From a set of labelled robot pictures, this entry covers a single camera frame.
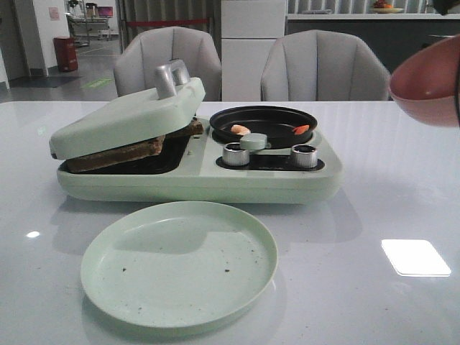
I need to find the right grey upholstered chair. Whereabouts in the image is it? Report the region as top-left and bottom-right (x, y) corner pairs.
(260, 29), (390, 101)

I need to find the bread slice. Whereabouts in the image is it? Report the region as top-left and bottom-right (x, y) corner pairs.
(66, 135), (166, 173)
(166, 117), (204, 139)

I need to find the light green round plate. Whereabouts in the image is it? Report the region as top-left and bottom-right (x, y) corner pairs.
(80, 201), (277, 333)

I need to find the green breakfast maker base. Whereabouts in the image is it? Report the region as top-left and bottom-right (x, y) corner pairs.
(57, 119), (343, 204)

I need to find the grey upholstered chair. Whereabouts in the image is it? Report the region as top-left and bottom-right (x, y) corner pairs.
(260, 29), (390, 101)
(114, 27), (221, 101)

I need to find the red trash bin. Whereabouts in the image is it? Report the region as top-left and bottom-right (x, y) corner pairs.
(53, 37), (78, 72)

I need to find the pale peeled shrimp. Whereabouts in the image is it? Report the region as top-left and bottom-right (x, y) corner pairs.
(231, 124), (251, 136)

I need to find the white refrigerator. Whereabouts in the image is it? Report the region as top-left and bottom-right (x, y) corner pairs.
(221, 1), (288, 101)

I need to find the green breakfast maker lid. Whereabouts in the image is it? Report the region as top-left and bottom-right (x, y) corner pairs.
(49, 77), (206, 160)

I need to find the pink plastic bowl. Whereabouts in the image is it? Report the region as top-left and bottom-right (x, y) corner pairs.
(390, 35), (459, 127)

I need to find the right silver control knob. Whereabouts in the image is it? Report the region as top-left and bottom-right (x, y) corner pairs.
(290, 144), (318, 169)

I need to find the black round frying pan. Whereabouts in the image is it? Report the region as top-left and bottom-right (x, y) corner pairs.
(209, 105), (318, 149)

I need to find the silver control knob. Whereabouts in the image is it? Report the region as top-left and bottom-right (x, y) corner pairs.
(290, 144), (318, 169)
(222, 142), (250, 167)

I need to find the left silver control knob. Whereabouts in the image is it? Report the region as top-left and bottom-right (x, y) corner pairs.
(222, 142), (250, 167)

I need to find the left grey upholstered chair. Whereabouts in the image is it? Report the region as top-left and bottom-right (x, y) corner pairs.
(114, 27), (221, 101)

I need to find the fruit bowl on counter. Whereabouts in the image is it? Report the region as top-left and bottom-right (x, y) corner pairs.
(370, 0), (404, 14)

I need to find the orange shrimp piece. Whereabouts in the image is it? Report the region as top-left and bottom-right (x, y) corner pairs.
(292, 124), (310, 135)

